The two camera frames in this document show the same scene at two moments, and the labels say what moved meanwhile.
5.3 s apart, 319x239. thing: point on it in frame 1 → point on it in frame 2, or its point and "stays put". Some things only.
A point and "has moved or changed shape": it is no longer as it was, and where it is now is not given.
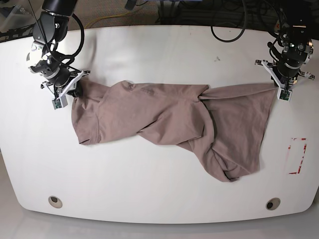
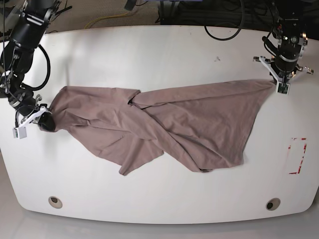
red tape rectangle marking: (289, 148) stays put
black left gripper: (52, 68) → (22, 98)
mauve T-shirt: (226, 125) has moved or changed shape
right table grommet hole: (272, 203) stays put
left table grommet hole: (55, 201) stays put
